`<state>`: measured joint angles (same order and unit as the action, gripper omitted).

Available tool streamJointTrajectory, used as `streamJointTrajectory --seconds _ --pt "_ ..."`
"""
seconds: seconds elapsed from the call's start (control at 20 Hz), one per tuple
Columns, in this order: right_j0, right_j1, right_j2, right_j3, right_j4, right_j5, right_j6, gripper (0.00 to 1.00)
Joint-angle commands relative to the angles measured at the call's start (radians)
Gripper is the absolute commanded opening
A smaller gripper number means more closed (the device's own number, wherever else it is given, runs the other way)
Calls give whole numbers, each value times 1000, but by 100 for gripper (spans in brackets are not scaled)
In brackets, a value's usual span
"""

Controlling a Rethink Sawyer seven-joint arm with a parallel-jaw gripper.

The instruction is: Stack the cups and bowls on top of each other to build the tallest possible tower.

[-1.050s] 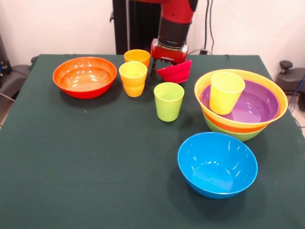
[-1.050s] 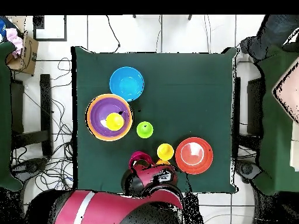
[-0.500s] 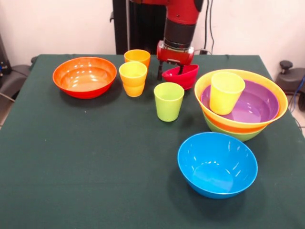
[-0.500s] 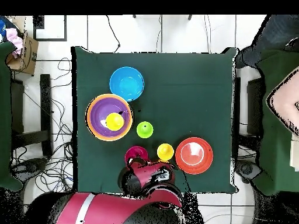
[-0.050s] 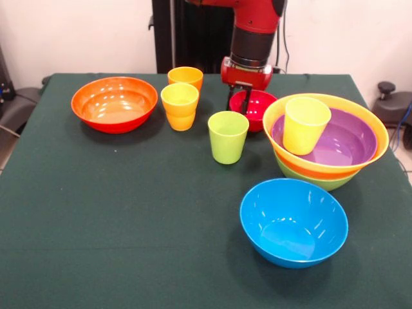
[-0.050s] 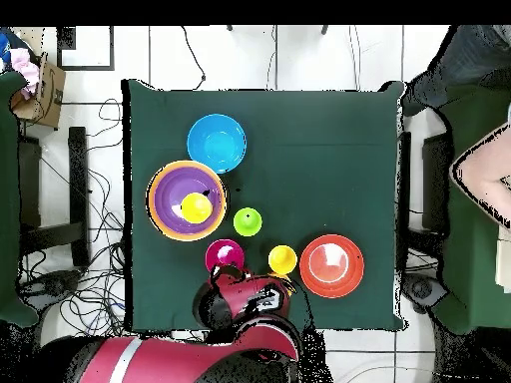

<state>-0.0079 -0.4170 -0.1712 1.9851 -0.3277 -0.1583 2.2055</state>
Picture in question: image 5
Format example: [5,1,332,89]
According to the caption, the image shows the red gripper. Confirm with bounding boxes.
[220,56,274,114]

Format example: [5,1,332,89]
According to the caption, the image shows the small pink bowl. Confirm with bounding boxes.
[229,89,278,133]

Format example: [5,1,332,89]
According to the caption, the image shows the yellow cup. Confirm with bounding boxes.
[282,97,332,156]
[160,82,200,117]

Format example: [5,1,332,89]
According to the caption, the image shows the purple bowl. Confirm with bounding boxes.
[271,108,379,167]

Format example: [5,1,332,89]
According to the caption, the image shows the large orange bowl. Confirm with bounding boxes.
[262,93,389,180]

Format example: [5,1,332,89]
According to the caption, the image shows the green cup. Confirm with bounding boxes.
[207,111,250,165]

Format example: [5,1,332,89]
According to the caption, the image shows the orange cup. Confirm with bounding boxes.
[167,66,205,93]

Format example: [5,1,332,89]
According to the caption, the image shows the yellow-orange cup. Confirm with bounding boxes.
[164,109,197,132]

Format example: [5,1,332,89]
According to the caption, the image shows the red bowl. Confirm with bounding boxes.
[70,76,159,135]

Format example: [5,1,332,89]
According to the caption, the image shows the green bowl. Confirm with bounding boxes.
[275,154,361,192]

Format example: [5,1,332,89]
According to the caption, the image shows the blue bowl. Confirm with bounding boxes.
[239,178,350,269]

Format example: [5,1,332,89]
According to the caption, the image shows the dark green tablecloth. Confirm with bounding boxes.
[0,73,412,309]

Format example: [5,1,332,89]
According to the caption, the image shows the black equipment box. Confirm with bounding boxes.
[0,44,15,109]

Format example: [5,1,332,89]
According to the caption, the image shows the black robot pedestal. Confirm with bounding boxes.
[148,0,239,75]

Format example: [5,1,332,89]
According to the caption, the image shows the black hanging cables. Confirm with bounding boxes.
[275,12,290,73]

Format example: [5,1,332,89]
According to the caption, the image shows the blue cable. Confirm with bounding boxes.
[390,99,412,152]

